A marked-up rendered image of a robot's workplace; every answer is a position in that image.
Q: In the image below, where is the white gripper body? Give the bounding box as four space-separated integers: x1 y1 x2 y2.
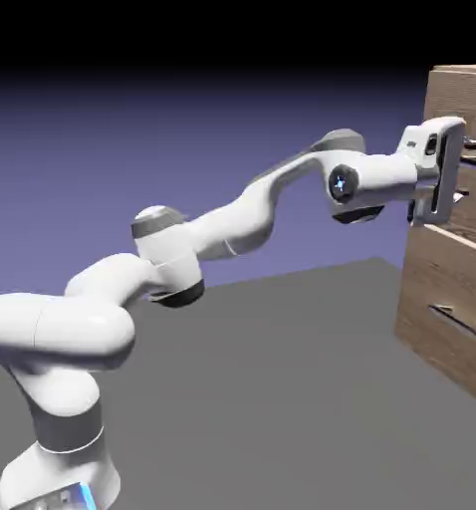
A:
407 116 468 228

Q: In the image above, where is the wooden drawer front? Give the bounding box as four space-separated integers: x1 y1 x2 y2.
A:
393 225 476 412
406 70 476 253

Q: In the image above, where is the light wooden cabinet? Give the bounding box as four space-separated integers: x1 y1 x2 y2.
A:
393 64 476 412

